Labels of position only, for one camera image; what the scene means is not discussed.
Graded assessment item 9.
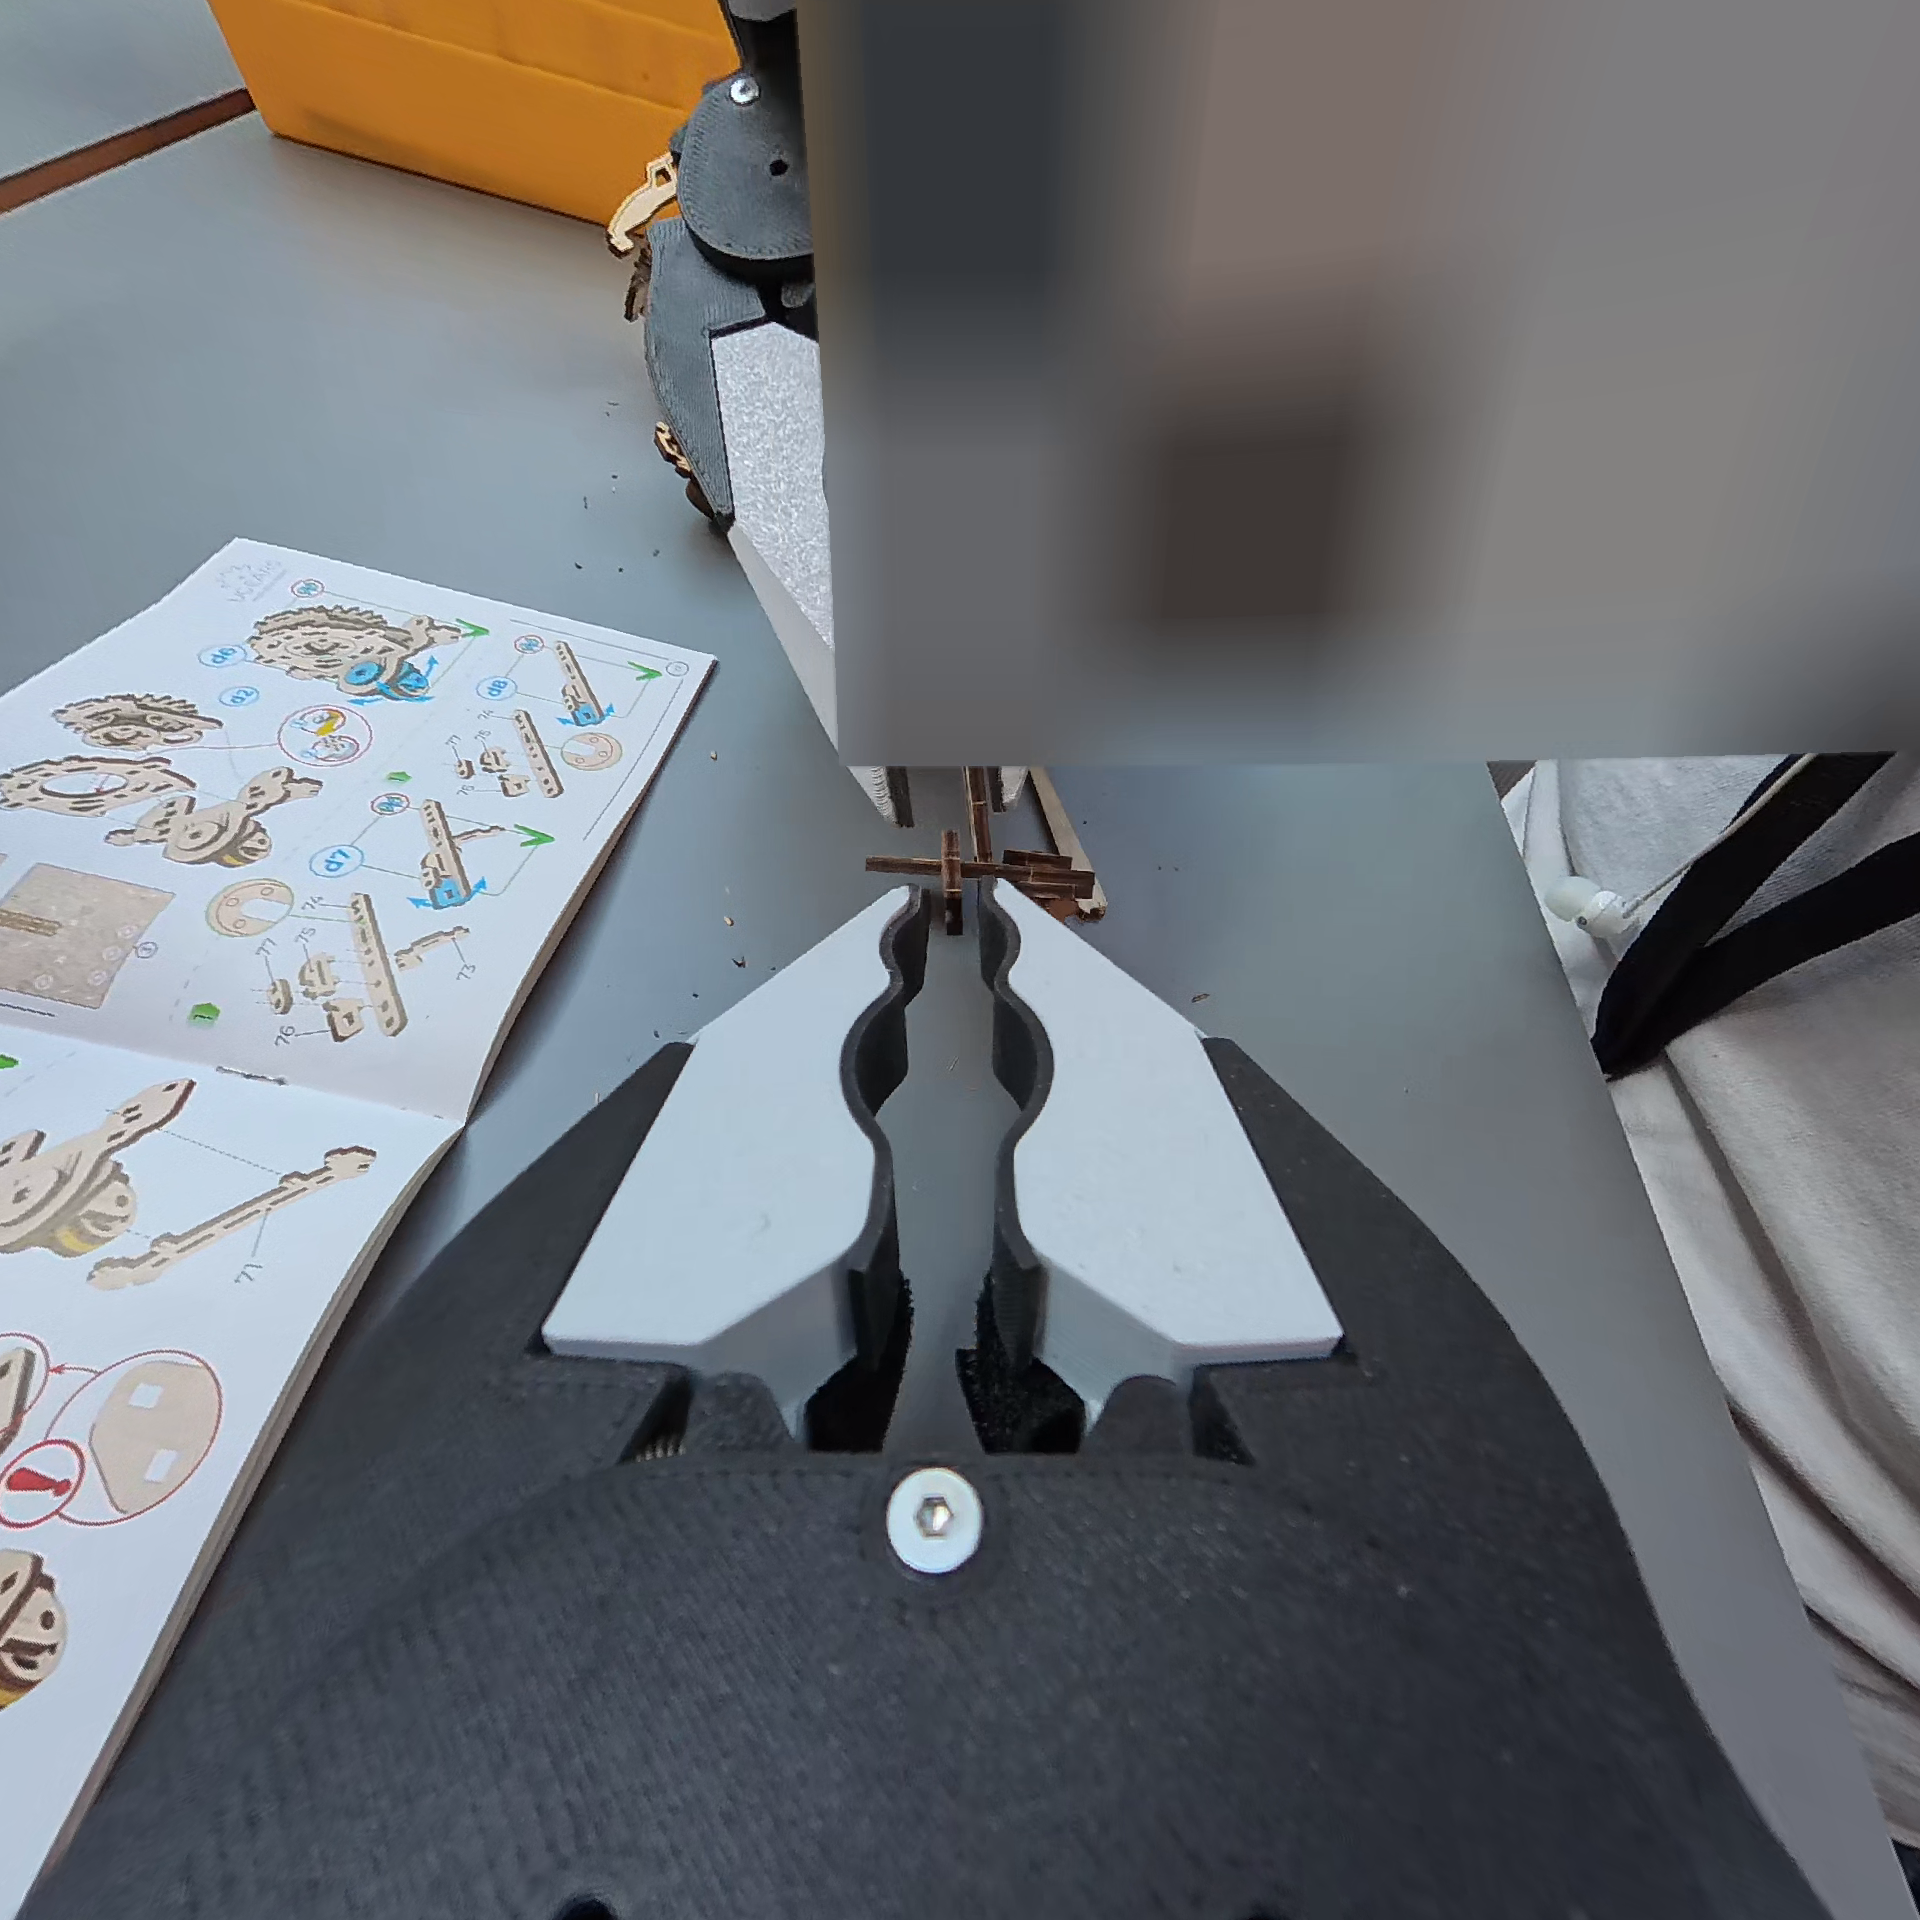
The person's white shirt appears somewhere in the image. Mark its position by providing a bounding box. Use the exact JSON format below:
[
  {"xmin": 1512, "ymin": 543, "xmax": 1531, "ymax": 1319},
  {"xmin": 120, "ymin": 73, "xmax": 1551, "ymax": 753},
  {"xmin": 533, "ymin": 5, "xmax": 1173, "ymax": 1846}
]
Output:
[{"xmin": 1499, "ymin": 756, "xmax": 1920, "ymax": 1802}]

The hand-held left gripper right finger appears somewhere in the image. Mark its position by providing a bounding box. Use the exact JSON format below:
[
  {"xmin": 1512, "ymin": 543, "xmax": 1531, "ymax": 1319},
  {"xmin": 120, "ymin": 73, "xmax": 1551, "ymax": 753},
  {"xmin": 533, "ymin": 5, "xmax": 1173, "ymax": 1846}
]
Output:
[{"xmin": 972, "ymin": 883, "xmax": 1344, "ymax": 1454}]

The puzzle instruction booklet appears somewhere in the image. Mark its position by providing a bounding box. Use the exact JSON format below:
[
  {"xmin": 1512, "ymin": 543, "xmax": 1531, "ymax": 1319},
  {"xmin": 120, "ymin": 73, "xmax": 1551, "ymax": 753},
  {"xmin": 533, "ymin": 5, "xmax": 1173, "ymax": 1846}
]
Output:
[{"xmin": 0, "ymin": 537, "xmax": 719, "ymax": 1862}]

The wooden puzzle assembly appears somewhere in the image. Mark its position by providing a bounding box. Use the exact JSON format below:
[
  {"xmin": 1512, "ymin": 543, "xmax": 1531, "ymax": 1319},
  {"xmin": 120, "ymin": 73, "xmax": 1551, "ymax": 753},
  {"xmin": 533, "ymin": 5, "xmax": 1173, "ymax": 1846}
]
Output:
[{"xmin": 864, "ymin": 767, "xmax": 1113, "ymax": 935}]

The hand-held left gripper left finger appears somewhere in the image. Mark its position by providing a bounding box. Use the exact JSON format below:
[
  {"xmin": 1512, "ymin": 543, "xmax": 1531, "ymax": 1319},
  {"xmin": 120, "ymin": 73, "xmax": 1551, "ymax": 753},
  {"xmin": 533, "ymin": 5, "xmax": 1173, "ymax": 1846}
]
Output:
[{"xmin": 539, "ymin": 883, "xmax": 928, "ymax": 1454}]

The grey desk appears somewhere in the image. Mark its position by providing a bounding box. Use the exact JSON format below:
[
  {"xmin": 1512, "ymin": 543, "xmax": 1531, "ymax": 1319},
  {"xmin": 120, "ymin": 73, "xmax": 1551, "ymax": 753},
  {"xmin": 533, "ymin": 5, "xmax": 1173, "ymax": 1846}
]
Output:
[{"xmin": 0, "ymin": 0, "xmax": 1877, "ymax": 1920}]

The orange-yellow storage bin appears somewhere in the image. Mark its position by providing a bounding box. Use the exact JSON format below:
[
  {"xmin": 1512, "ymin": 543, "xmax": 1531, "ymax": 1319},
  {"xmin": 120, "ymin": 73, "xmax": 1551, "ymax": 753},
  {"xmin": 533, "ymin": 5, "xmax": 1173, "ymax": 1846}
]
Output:
[{"xmin": 200, "ymin": 0, "xmax": 736, "ymax": 227}]

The light wooden puzzle part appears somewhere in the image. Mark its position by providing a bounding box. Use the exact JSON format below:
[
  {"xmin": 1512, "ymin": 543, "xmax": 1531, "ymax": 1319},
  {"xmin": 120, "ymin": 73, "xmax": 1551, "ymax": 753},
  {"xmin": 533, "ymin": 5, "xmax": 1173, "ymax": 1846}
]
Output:
[{"xmin": 603, "ymin": 150, "xmax": 680, "ymax": 324}]

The black strap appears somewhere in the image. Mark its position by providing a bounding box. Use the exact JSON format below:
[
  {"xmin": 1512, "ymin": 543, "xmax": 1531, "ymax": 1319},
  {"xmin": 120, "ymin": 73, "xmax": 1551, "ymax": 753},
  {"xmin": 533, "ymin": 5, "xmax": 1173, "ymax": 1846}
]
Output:
[{"xmin": 1591, "ymin": 750, "xmax": 1894, "ymax": 1081}]

